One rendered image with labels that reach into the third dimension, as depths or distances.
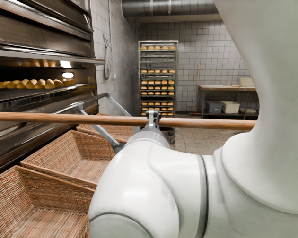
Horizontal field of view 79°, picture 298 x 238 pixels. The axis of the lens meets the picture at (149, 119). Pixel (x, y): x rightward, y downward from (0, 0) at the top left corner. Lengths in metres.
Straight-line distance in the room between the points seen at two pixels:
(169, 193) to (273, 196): 0.09
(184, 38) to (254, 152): 5.39
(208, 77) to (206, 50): 0.72
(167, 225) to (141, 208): 0.03
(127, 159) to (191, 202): 0.09
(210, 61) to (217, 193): 5.42
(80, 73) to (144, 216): 2.09
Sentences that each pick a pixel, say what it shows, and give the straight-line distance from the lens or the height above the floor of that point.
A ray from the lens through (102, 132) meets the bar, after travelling 0.99.
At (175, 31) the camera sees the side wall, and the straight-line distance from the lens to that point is 5.57.
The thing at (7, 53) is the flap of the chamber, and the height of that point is 1.41.
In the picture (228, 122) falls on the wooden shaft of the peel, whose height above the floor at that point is 1.19.
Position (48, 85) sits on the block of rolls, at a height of 1.21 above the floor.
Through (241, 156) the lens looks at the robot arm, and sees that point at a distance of 0.21.
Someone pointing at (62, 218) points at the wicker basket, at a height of 0.59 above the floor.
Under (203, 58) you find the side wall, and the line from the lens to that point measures 5.57.
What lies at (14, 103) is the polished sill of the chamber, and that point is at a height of 1.16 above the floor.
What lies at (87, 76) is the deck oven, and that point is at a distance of 2.18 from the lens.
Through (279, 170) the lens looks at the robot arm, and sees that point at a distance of 0.20.
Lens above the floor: 1.34
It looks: 15 degrees down
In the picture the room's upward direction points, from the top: straight up
